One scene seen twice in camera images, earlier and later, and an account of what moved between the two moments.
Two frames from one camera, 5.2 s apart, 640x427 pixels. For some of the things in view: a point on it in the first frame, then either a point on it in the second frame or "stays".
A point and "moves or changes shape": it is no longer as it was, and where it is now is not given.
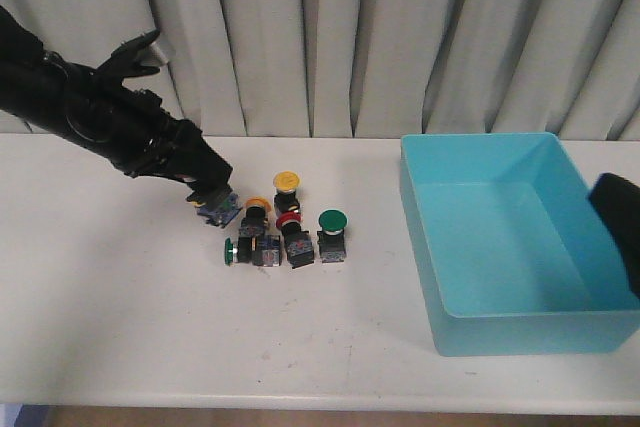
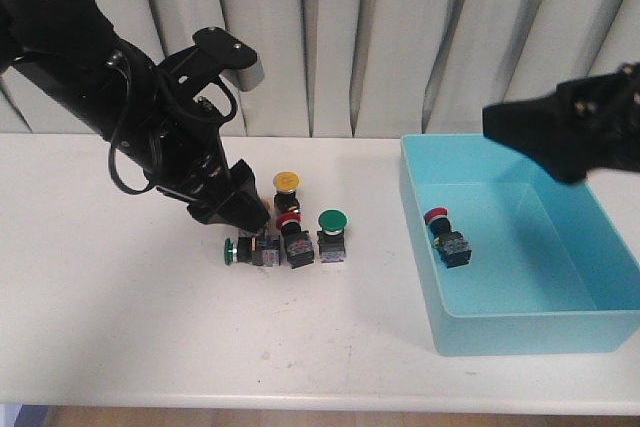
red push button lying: [299, 246] stays
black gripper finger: [616, 202] to [588, 123]
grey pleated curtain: [352, 41] stays
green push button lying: [263, 250] stays
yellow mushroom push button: [285, 199] stays
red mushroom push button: [222, 214] moves or changes shape
